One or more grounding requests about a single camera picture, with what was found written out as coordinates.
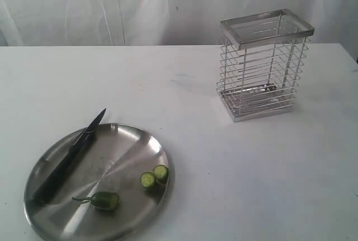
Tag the green cucumber slice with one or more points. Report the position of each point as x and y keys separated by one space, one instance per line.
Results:
x=161 y=173
x=147 y=180

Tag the round stainless steel plate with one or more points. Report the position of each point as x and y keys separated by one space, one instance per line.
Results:
x=113 y=162

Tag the black handled kitchen knife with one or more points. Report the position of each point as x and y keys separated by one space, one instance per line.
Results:
x=57 y=177

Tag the metal wire utensil holder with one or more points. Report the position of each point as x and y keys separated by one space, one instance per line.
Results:
x=261 y=61

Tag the white backdrop curtain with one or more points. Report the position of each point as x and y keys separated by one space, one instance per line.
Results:
x=156 y=22

